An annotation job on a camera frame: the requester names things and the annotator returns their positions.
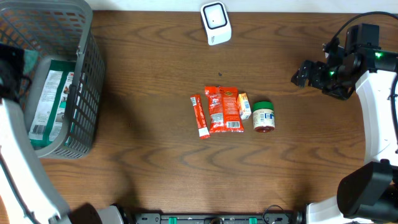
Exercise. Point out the light green wipes pack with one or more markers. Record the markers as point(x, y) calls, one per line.
point(30, 60)

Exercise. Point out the green white package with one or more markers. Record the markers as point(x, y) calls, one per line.
point(50, 111)

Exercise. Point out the red stick sachet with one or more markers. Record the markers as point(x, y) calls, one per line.
point(200, 117)

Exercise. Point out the red snack bag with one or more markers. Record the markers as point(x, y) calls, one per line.
point(223, 109)

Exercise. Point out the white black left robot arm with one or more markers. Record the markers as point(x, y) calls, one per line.
point(26, 190)

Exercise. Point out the grey plastic laundry basket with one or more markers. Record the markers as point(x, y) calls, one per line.
point(60, 32)

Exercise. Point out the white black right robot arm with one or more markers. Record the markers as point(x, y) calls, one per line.
point(369, 194)

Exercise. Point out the small orange white box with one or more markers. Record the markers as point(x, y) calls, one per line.
point(243, 106)

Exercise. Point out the white barcode scanner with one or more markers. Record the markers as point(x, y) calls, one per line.
point(216, 23)

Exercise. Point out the green lid seasoning jar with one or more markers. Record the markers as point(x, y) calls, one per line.
point(263, 117)

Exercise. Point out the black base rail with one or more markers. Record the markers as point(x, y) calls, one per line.
point(271, 217)

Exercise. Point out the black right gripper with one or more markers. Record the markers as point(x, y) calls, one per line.
point(315, 79)

